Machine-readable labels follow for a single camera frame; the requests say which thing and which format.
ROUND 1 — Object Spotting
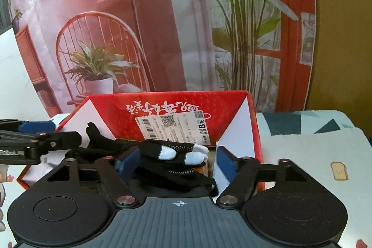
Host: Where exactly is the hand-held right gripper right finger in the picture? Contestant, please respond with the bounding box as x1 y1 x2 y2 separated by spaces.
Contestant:
216 145 309 207

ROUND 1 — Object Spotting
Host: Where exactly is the red strawberry print box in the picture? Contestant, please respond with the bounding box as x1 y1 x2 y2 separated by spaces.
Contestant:
16 90 265 194

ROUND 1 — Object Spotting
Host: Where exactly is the printed tablecloth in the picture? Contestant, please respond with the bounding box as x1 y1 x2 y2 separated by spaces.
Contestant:
0 110 372 248

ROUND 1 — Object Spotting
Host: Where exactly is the black glove with white fingertips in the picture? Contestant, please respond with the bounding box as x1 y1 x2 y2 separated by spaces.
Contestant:
65 122 219 197

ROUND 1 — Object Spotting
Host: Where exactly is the wall poster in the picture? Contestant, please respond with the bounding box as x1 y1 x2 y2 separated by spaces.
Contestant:
0 0 318 118

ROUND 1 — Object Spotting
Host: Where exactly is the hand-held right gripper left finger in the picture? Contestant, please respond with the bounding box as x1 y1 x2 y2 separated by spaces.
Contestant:
46 147 142 207

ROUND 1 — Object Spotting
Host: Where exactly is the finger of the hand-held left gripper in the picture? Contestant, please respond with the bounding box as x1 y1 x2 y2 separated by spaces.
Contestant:
0 129 83 150
0 119 56 134

